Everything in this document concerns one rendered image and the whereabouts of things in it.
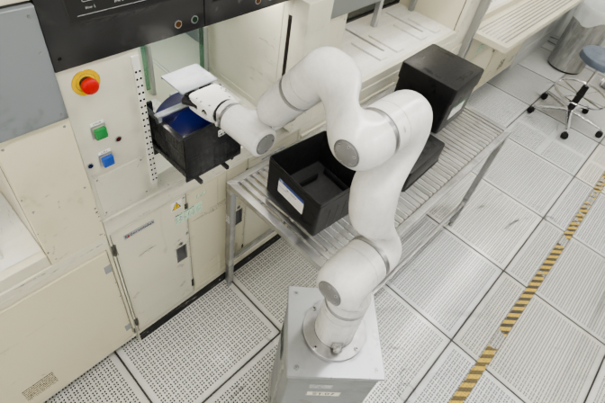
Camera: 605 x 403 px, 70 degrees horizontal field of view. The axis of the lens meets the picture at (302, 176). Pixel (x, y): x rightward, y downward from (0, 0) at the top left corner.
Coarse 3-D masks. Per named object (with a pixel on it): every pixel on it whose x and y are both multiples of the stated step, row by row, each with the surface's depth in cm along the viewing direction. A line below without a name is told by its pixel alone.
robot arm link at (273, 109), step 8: (280, 80) 90; (272, 88) 93; (280, 88) 89; (264, 96) 96; (272, 96) 92; (280, 96) 90; (264, 104) 95; (272, 104) 93; (280, 104) 91; (288, 104) 89; (264, 112) 96; (272, 112) 95; (280, 112) 93; (288, 112) 92; (296, 112) 92; (264, 120) 98; (272, 120) 97; (280, 120) 96; (288, 120) 96; (272, 128) 114; (280, 128) 117
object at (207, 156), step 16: (176, 80) 120; (192, 80) 121; (208, 80) 122; (160, 112) 121; (160, 128) 126; (208, 128) 124; (160, 144) 131; (176, 144) 123; (192, 144) 123; (208, 144) 128; (224, 144) 134; (176, 160) 128; (192, 160) 127; (208, 160) 132; (224, 160) 138; (192, 176) 131
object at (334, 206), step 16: (304, 144) 164; (320, 144) 171; (272, 160) 153; (288, 160) 163; (304, 160) 171; (320, 160) 178; (336, 160) 170; (272, 176) 157; (288, 176) 148; (304, 176) 172; (320, 176) 173; (336, 176) 170; (352, 176) 166; (272, 192) 162; (288, 192) 153; (304, 192) 144; (320, 192) 167; (336, 192) 168; (288, 208) 158; (304, 208) 149; (320, 208) 142; (336, 208) 151; (304, 224) 153; (320, 224) 150
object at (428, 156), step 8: (432, 136) 186; (432, 144) 182; (440, 144) 183; (424, 152) 177; (432, 152) 178; (440, 152) 185; (424, 160) 174; (432, 160) 182; (416, 168) 170; (424, 168) 179; (408, 176) 169; (416, 176) 177; (408, 184) 174
